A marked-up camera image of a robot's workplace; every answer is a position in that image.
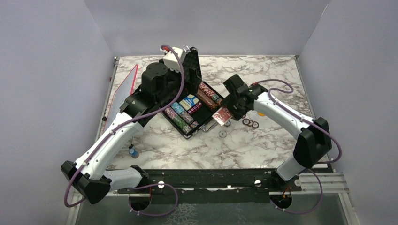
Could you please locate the red card deck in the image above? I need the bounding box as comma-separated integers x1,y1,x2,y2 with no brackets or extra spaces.
212,107,232,126

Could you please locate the black poker case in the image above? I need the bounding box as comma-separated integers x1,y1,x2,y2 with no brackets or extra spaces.
162,45,223,139

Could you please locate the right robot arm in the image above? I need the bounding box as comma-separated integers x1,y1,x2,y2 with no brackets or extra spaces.
222,74,332,191

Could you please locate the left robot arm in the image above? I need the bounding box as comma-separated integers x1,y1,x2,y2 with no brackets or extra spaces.
61,47,202,204

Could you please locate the brown 100 chip left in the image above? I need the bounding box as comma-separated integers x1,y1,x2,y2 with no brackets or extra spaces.
242,118,251,126

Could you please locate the blue card deck in case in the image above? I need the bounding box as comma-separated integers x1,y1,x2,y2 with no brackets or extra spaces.
179,94,199,111

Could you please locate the white grey chip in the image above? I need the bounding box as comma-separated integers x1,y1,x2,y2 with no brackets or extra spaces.
219,130,227,138

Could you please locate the red framed whiteboard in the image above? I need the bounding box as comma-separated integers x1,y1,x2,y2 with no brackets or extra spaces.
103,65,138,132

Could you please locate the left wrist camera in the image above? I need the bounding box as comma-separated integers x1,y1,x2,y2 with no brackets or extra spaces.
160,47,187,72

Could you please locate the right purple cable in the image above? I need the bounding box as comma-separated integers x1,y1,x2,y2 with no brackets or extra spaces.
256,79,343,215

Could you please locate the purple cable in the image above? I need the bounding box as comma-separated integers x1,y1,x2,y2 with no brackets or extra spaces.
256,79,343,215
63,44,185,217

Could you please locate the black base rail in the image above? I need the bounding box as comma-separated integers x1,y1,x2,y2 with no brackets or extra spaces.
112,169,320,204

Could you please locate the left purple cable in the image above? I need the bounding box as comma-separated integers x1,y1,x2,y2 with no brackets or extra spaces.
63,44,185,217

